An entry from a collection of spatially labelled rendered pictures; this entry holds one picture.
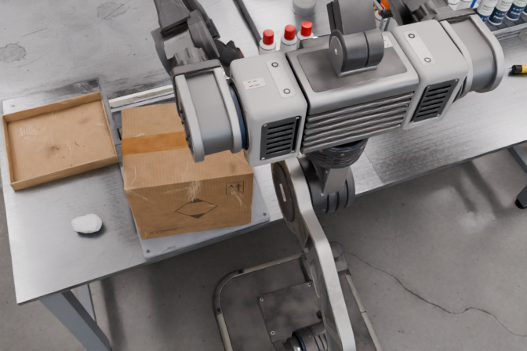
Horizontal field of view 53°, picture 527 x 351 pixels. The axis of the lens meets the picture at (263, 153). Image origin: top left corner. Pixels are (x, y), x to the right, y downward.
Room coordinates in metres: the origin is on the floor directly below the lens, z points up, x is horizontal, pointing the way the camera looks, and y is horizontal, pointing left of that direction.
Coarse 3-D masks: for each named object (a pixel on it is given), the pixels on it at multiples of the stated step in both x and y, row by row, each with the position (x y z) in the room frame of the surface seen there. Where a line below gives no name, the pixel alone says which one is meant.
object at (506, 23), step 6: (504, 18) 1.54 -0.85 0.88; (522, 18) 1.55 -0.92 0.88; (486, 24) 1.50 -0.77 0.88; (504, 24) 1.51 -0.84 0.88; (510, 24) 1.51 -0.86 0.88; (516, 24) 1.51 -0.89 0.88; (492, 30) 1.47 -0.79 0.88; (138, 102) 1.02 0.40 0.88; (168, 102) 1.03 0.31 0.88; (174, 102) 1.04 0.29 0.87; (114, 108) 0.99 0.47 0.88; (114, 114) 0.97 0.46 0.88; (120, 114) 0.97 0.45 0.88; (114, 120) 0.95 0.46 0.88; (120, 120) 0.95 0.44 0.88; (120, 126) 0.93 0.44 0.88
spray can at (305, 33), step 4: (304, 24) 1.20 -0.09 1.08; (308, 24) 1.20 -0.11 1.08; (304, 28) 1.19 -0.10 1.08; (308, 28) 1.19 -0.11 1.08; (300, 32) 1.20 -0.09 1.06; (304, 32) 1.19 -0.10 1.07; (308, 32) 1.19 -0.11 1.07; (300, 36) 1.19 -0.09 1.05; (304, 36) 1.19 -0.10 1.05; (308, 36) 1.19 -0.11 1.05; (312, 36) 1.20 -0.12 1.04; (300, 40) 1.18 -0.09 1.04; (296, 48) 1.19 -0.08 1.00
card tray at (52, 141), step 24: (96, 96) 1.06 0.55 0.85; (24, 120) 0.96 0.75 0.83; (48, 120) 0.96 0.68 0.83; (72, 120) 0.97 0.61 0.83; (96, 120) 0.98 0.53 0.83; (24, 144) 0.87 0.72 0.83; (48, 144) 0.87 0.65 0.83; (72, 144) 0.88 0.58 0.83; (96, 144) 0.89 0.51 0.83; (24, 168) 0.78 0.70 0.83; (48, 168) 0.79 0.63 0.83; (72, 168) 0.78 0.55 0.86
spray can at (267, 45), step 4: (264, 32) 1.16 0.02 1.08; (268, 32) 1.16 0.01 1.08; (272, 32) 1.16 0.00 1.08; (264, 36) 1.14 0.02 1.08; (268, 36) 1.14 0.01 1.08; (272, 36) 1.15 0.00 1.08; (260, 40) 1.17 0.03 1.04; (264, 40) 1.14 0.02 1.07; (268, 40) 1.14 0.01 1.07; (272, 40) 1.15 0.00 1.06; (260, 44) 1.15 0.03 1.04; (264, 44) 1.15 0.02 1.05; (268, 44) 1.14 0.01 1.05; (272, 44) 1.15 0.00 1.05; (276, 44) 1.16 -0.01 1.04; (260, 48) 1.14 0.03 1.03; (264, 48) 1.14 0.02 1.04; (268, 48) 1.14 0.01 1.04; (272, 48) 1.14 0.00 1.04; (260, 52) 1.14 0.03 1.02; (264, 52) 1.13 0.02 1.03; (268, 52) 1.13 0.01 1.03
